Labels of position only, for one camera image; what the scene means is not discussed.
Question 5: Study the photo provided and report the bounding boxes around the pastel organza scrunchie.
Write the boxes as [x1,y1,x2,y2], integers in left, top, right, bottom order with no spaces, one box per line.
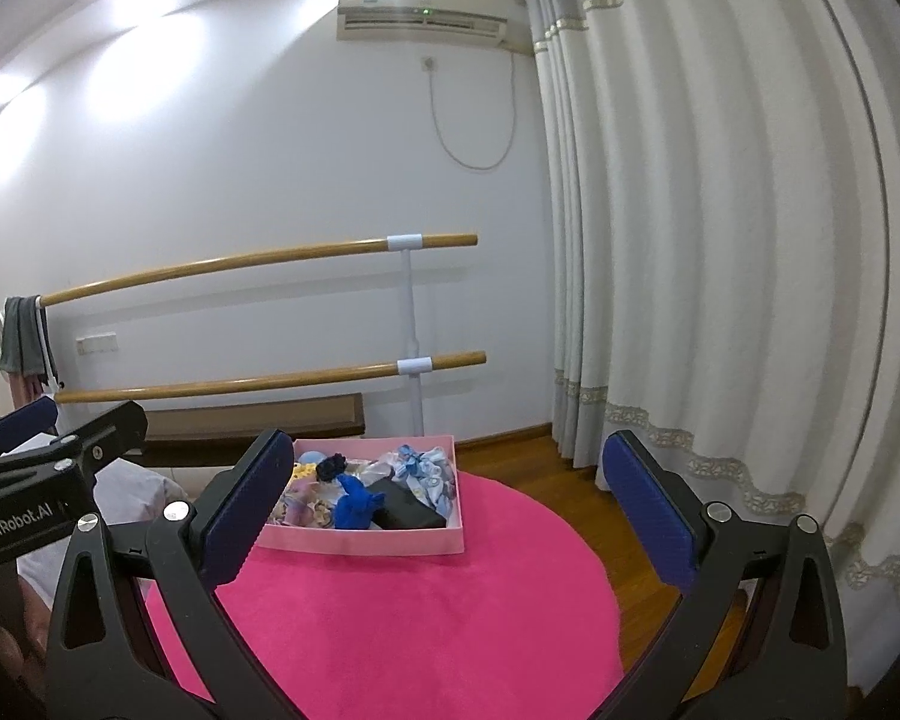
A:
[269,479,343,528]

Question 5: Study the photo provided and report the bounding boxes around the royal blue knit cloth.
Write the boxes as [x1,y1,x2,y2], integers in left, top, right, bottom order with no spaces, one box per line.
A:
[333,475,385,530]

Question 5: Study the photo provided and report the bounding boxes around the blue patterned baby cloth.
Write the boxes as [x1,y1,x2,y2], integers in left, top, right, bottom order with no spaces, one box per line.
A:
[388,444,457,520]

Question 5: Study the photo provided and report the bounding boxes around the grey white pillow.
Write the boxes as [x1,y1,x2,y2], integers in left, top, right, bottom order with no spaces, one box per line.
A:
[16,458,188,608]

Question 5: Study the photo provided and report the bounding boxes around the white brown tv cabinet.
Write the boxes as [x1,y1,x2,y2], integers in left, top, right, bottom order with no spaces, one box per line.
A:
[130,394,365,468]

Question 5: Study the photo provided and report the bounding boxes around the grey clothes on bar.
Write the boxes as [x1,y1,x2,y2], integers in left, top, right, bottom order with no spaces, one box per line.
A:
[0,296,59,408]

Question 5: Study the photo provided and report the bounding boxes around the yellow knit toy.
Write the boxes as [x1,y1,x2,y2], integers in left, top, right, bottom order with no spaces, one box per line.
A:
[290,463,317,483]

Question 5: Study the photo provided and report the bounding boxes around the light blue knit ball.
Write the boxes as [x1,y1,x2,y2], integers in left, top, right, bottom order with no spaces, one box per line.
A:
[297,450,326,465]

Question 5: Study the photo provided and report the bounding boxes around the dark navy knit scrunchie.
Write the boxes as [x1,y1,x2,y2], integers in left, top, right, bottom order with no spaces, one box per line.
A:
[315,454,347,483]

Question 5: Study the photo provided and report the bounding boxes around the pink round table mat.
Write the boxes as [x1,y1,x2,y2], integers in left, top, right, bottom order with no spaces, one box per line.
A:
[140,466,626,720]

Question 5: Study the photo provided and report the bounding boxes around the clear bag with hairbands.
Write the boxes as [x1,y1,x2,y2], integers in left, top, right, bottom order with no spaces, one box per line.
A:
[354,460,393,488]

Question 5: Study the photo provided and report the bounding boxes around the black rectangular case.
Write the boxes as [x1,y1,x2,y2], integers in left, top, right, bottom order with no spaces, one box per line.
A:
[368,479,447,530]

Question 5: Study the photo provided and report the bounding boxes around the pink storage box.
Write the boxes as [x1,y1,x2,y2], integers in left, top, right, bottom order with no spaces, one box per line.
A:
[256,434,464,557]

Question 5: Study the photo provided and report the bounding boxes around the upper wooden ballet bar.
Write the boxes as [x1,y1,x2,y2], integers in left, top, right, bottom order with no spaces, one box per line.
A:
[40,232,479,307]

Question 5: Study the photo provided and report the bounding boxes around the white air conditioner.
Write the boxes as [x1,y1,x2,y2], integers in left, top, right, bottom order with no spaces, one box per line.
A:
[336,0,533,55]

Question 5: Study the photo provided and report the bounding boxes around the cream curtain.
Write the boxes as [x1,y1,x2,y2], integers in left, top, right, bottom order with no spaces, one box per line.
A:
[526,0,900,691]

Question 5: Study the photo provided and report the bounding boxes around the white wall socket plate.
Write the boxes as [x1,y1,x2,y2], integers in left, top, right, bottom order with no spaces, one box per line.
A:
[76,332,119,356]

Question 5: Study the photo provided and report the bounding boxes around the white barre stand post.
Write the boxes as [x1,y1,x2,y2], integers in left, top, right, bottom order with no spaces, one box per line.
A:
[385,232,427,436]

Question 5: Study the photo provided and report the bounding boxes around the air conditioner power cable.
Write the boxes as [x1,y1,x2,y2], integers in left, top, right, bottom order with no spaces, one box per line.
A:
[421,47,520,173]

